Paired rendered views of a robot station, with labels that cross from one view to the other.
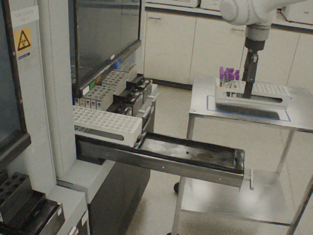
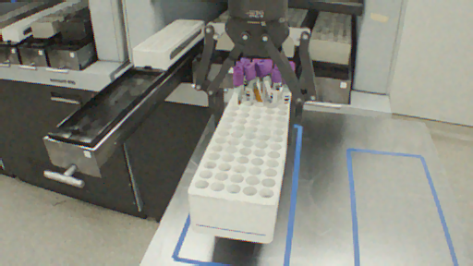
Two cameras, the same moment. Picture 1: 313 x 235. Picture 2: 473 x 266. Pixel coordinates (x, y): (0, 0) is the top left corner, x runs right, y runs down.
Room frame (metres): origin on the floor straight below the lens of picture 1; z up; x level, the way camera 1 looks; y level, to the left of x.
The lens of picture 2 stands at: (1.13, -0.81, 1.19)
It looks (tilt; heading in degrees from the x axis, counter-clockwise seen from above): 33 degrees down; 94
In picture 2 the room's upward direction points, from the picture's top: straight up
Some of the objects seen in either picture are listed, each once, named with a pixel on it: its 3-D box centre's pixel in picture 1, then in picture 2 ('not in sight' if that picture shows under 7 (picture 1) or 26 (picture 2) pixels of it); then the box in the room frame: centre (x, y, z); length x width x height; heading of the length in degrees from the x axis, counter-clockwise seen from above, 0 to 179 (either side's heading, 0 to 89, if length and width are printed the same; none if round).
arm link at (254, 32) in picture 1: (257, 31); not in sight; (1.13, -0.36, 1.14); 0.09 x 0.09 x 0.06
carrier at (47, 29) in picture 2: not in sight; (43, 29); (0.34, 0.35, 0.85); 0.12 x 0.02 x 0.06; 168
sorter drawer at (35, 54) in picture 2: not in sight; (84, 27); (0.39, 0.57, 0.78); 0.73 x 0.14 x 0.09; 77
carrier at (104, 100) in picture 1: (105, 101); (223, 39); (1.03, 0.19, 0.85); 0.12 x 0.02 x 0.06; 168
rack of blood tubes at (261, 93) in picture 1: (251, 93); (251, 147); (1.13, -0.38, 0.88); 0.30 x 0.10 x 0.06; 83
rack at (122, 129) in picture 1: (95, 125); (172, 43); (0.87, 0.20, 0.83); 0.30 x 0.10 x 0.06; 77
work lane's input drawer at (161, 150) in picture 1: (146, 150); (145, 85); (0.83, 0.02, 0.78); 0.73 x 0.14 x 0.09; 77
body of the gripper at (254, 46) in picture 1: (253, 50); (257, 19); (1.13, -0.36, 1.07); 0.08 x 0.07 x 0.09; 173
